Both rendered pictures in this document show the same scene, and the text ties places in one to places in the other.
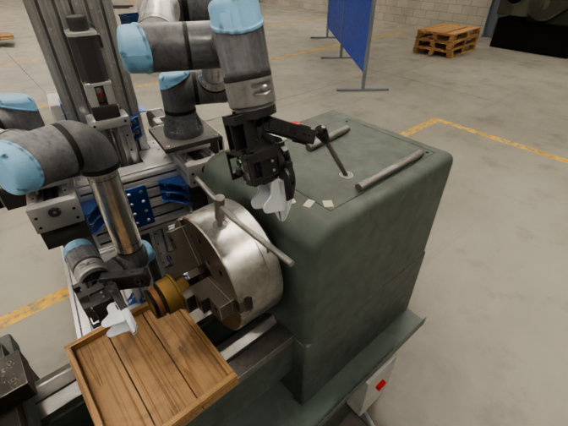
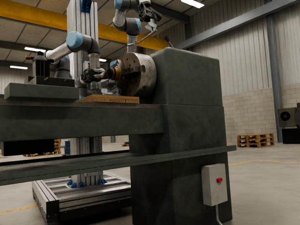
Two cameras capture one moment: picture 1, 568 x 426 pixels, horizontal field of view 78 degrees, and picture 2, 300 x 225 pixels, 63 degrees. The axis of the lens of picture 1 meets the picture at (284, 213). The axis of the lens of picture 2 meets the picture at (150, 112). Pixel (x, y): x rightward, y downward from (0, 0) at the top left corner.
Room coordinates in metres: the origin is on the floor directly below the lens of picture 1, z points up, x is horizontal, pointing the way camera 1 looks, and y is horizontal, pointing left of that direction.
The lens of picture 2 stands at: (-1.01, 0.00, 0.69)
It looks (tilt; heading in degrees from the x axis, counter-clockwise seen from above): 5 degrees up; 2
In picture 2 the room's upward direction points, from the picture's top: 3 degrees counter-clockwise
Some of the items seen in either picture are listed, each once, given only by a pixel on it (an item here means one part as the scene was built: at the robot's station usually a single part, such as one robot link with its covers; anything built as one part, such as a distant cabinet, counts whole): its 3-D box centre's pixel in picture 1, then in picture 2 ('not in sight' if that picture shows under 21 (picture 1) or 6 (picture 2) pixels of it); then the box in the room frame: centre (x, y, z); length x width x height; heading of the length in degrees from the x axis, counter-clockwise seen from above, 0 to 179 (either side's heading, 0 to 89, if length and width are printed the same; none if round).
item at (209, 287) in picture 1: (215, 299); (132, 71); (0.53, 0.16, 1.09); 0.12 x 0.11 x 0.05; 41
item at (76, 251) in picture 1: (84, 259); (81, 81); (0.68, 0.53, 1.07); 0.11 x 0.08 x 0.09; 41
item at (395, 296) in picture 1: (314, 326); (178, 164); (0.93, -0.13, 0.43); 0.60 x 0.48 x 0.86; 131
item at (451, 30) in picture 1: (446, 39); (255, 140); (8.19, -3.45, 0.22); 1.25 x 0.86 x 0.44; 133
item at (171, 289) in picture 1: (168, 294); (114, 73); (0.55, 0.27, 1.08); 0.09 x 0.09 x 0.09; 41
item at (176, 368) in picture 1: (149, 364); (102, 103); (0.49, 0.34, 0.89); 0.36 x 0.30 x 0.04; 41
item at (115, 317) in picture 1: (116, 319); (98, 70); (0.48, 0.36, 1.09); 0.09 x 0.06 x 0.03; 41
